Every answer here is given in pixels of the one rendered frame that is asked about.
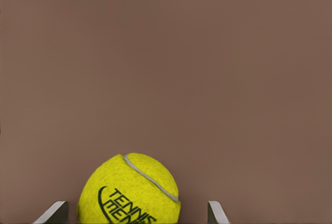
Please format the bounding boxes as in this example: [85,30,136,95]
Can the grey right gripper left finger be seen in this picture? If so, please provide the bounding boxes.
[32,200,68,224]

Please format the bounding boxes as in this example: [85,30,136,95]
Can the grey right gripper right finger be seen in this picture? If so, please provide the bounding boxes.
[207,200,230,224]

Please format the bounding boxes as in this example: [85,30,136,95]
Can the yellow tennis ball black print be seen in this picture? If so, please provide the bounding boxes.
[77,152,181,224]

